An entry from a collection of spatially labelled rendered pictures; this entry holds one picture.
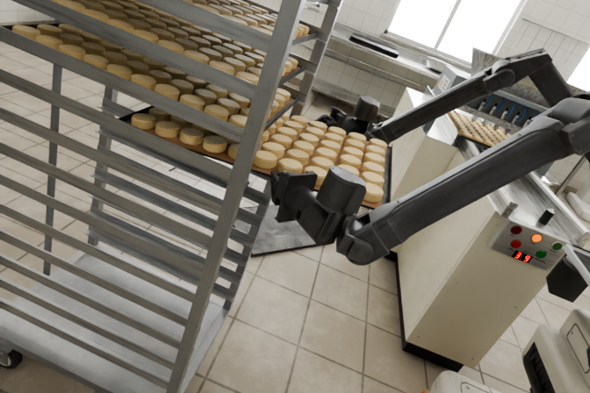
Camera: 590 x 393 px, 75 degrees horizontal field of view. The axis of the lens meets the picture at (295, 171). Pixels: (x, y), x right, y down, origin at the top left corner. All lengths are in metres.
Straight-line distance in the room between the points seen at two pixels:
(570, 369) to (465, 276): 0.63
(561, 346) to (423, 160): 1.23
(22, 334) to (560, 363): 1.52
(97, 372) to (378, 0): 4.89
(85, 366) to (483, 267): 1.45
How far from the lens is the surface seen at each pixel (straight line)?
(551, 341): 1.32
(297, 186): 0.70
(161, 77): 0.92
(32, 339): 1.51
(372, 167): 0.90
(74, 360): 1.46
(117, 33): 0.84
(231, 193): 0.77
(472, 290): 1.82
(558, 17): 5.76
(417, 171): 2.26
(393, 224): 0.64
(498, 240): 1.66
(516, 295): 1.87
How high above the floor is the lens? 1.35
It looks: 26 degrees down
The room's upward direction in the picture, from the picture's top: 21 degrees clockwise
